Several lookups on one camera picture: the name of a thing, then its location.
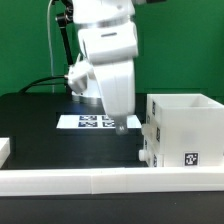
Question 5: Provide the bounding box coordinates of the white drawer front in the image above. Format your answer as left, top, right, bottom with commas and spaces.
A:
138, 140, 163, 167

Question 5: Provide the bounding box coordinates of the black cable bundle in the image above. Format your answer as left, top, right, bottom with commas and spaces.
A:
19, 75, 73, 94

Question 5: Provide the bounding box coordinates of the white drawer cabinet box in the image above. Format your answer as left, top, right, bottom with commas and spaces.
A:
146, 94, 224, 167

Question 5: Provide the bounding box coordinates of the white tag marker sheet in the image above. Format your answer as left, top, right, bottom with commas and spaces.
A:
55, 114, 142, 130

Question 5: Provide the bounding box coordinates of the white drawer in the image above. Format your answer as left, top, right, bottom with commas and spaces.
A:
138, 140, 163, 167
141, 115, 161, 153

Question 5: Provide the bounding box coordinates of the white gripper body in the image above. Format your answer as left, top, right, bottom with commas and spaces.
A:
78, 21, 138, 118

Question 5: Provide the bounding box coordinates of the white obstacle fence frame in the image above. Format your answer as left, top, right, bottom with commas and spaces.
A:
0, 138, 224, 196

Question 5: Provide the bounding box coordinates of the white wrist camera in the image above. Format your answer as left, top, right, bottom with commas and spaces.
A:
68, 55, 98, 96

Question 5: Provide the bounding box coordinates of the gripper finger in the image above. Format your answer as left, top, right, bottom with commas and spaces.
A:
114, 116, 128, 135

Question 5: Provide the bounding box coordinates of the white cable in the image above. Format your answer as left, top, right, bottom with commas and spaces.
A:
47, 0, 56, 94

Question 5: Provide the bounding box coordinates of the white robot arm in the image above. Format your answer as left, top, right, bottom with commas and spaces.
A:
68, 0, 165, 134

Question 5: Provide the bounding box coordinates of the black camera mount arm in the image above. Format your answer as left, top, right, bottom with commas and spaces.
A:
56, 0, 73, 66

